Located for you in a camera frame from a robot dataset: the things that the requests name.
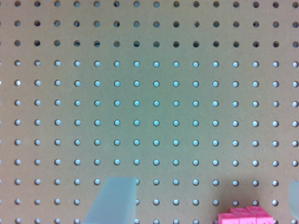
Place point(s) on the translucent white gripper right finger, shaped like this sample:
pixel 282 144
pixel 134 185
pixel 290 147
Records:
pixel 294 198

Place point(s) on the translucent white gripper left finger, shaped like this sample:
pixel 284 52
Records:
pixel 115 203

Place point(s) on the pink interlocking cube block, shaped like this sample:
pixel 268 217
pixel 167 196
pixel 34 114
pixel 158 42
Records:
pixel 247 215

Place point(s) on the brown pegboard sheet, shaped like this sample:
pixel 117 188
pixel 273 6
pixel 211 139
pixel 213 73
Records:
pixel 195 99

